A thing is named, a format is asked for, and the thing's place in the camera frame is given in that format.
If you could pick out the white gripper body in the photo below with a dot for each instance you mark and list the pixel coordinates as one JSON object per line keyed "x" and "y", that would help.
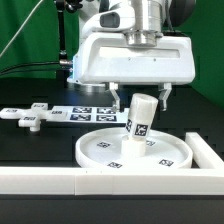
{"x": 106, "y": 57}

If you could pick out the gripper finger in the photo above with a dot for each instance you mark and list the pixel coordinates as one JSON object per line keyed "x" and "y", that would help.
{"x": 115, "y": 96}
{"x": 165, "y": 90}

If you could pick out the white round table top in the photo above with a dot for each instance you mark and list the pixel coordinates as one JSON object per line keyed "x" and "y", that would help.
{"x": 111, "y": 148}

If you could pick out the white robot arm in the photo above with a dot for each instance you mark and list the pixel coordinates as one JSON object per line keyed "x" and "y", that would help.
{"x": 140, "y": 21}

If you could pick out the white marker sheet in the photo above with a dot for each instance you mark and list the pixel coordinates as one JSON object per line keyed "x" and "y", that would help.
{"x": 82, "y": 114}

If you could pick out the white cross-shaped table base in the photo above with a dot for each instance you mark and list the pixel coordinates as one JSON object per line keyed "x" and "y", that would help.
{"x": 32, "y": 117}

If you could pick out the white L-shaped obstacle fence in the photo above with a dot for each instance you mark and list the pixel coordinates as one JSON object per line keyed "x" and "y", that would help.
{"x": 207, "y": 178}

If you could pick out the black camera stand pole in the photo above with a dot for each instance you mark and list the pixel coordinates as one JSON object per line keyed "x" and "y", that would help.
{"x": 70, "y": 6}

